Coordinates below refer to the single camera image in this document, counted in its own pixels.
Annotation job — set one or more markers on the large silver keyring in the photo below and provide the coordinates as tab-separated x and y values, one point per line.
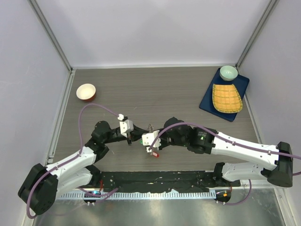
150	128

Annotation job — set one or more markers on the light green bowl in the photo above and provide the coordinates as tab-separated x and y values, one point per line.
228	73

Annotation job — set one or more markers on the red key tag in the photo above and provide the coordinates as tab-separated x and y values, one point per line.
155	154

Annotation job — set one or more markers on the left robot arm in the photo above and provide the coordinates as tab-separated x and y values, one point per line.
44	184

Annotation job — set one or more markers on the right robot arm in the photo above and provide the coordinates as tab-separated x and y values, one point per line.
271	162

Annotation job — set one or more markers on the red bowl white inside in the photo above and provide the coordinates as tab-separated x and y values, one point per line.
86	92

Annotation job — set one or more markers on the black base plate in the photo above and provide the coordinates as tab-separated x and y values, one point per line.
162	181

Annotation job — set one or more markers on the white slotted cable duct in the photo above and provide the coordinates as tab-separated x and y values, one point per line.
173	195

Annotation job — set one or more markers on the yellow woven bamboo plate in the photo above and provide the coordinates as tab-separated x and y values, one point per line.
226	98

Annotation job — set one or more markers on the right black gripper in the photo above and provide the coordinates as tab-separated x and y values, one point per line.
163	144

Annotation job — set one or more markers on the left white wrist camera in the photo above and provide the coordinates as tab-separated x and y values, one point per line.
126	125

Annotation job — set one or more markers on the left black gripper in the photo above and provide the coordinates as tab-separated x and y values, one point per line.
136	133

